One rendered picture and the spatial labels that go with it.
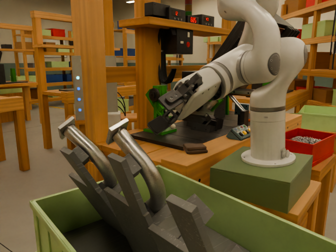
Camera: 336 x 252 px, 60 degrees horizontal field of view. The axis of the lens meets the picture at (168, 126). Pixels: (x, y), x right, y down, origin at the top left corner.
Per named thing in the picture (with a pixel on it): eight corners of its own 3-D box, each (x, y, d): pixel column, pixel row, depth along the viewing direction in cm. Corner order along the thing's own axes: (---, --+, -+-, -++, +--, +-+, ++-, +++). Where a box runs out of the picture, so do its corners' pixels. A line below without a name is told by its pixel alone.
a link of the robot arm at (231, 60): (240, 95, 65) (209, 96, 72) (271, 72, 72) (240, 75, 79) (230, 59, 62) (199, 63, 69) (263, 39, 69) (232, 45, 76)
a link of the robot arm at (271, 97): (254, 105, 111) (254, 41, 106) (308, 106, 102) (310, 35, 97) (245, 111, 102) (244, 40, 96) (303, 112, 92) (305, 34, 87)
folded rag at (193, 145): (203, 148, 139) (203, 142, 138) (208, 153, 131) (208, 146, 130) (182, 149, 137) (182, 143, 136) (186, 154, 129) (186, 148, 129)
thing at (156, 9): (170, 17, 174) (170, 5, 173) (153, 14, 163) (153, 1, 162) (161, 18, 179) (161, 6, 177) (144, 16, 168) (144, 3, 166)
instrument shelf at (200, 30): (231, 35, 222) (231, 29, 221) (149, 23, 155) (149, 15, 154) (203, 36, 238) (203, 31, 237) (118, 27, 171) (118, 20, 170)
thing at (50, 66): (111, 99, 1038) (108, 33, 990) (23, 111, 782) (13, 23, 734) (100, 97, 1069) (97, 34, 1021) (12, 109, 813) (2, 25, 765)
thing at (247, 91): (267, 95, 182) (267, 90, 181) (256, 97, 170) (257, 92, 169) (213, 91, 207) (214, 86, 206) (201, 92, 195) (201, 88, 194)
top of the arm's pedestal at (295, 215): (320, 191, 113) (321, 182, 112) (297, 227, 89) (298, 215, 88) (243, 172, 133) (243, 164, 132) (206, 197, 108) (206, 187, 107)
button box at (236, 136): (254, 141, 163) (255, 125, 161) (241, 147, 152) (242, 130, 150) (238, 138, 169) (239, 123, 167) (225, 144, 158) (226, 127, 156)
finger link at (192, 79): (194, 89, 63) (176, 101, 60) (207, 66, 56) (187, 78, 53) (198, 93, 62) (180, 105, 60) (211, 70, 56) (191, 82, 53)
